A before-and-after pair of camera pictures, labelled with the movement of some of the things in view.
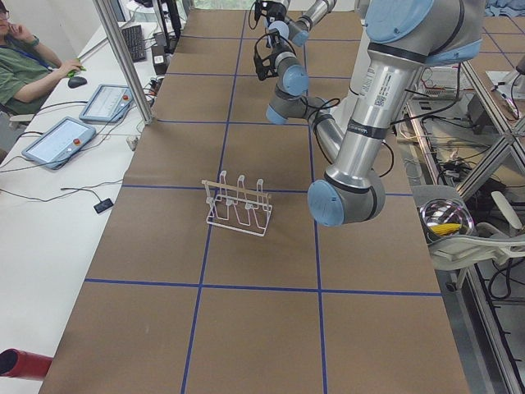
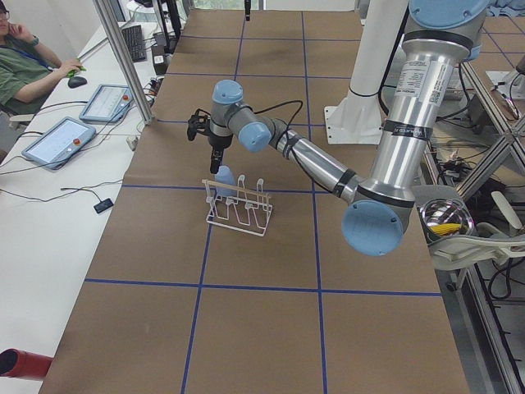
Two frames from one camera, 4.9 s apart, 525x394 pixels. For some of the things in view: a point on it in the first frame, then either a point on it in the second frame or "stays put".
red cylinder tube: (25, 365) stays put
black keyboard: (134, 38) stays put
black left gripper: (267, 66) → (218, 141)
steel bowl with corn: (444, 219) stays put
